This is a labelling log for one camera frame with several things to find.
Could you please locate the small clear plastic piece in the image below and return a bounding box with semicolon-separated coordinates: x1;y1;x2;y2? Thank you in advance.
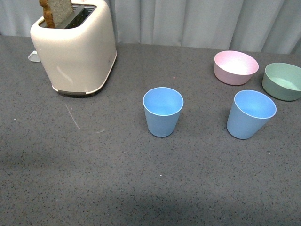
28;50;41;63

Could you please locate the cream white toaster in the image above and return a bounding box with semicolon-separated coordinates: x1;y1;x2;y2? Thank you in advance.
30;0;117;95

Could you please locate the pink bowl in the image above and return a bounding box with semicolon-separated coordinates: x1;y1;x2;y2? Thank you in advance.
214;50;259;86

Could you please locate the grey curtain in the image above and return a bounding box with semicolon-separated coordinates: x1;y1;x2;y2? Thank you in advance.
0;0;301;55

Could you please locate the bread slice in toaster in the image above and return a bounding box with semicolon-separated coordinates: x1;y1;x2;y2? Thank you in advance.
39;0;73;28

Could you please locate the green bowl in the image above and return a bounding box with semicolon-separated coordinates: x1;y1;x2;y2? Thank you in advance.
262;63;301;101

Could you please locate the blue cup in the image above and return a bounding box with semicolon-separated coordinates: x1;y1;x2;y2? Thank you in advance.
226;90;277;139
143;87;184;137

